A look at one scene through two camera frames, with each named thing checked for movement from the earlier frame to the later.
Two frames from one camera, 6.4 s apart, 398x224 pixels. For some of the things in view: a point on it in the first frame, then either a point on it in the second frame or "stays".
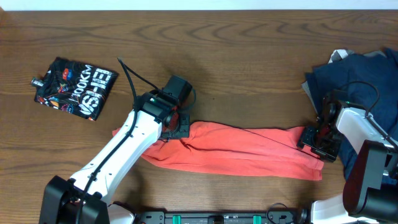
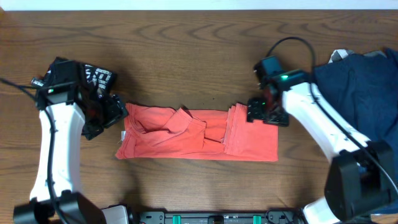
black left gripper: [181, 126] -> [109, 112]
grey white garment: [339, 54] stays
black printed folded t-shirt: [79, 89] stays
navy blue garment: [367, 81] stays
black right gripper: [328, 155] -> [254, 111]
